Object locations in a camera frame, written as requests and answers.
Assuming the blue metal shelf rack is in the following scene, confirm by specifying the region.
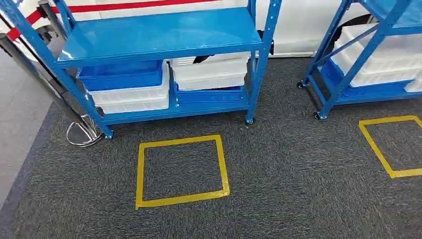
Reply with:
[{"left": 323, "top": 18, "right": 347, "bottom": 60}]
[
  {"left": 297, "top": 0, "right": 422, "bottom": 120},
  {"left": 0, "top": 0, "right": 283, "bottom": 139}
]

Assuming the red barrier belt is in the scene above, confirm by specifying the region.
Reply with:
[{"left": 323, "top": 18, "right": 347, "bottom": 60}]
[
  {"left": 6, "top": 9, "right": 43, "bottom": 42},
  {"left": 49, "top": 0, "right": 218, "bottom": 14}
]

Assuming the white car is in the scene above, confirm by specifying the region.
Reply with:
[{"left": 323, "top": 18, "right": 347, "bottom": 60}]
[{"left": 0, "top": 0, "right": 373, "bottom": 58}]

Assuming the yellow floor tape square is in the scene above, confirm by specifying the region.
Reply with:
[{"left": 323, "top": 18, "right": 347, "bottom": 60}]
[
  {"left": 135, "top": 134, "right": 231, "bottom": 211},
  {"left": 358, "top": 115, "right": 422, "bottom": 179}
]

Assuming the black stanchion post chrome base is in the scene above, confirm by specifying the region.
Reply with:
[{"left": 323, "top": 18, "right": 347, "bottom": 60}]
[{"left": 0, "top": 33, "right": 105, "bottom": 148}]

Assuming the black stanchion post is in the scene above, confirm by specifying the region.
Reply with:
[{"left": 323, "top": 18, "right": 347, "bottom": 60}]
[{"left": 37, "top": 0, "right": 70, "bottom": 40}]

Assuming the white plastic crate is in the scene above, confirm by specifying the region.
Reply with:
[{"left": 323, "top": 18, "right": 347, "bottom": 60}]
[
  {"left": 86, "top": 62, "right": 170, "bottom": 115},
  {"left": 170, "top": 52, "right": 251, "bottom": 92},
  {"left": 330, "top": 23, "right": 422, "bottom": 88},
  {"left": 404, "top": 71, "right": 422, "bottom": 93}
]

